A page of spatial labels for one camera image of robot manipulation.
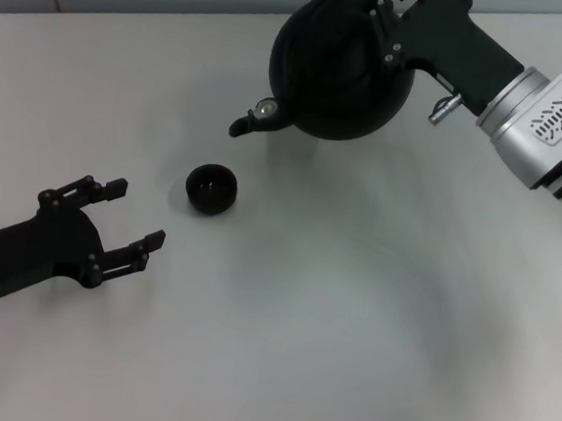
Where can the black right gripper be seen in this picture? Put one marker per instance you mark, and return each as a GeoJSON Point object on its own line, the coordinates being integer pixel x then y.
{"type": "Point", "coordinates": [443, 42]}

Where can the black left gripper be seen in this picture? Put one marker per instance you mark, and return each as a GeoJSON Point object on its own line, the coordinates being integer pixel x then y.
{"type": "Point", "coordinates": [51, 249]}

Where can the small dark teacup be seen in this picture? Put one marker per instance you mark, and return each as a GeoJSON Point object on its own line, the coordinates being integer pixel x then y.
{"type": "Point", "coordinates": [211, 189]}

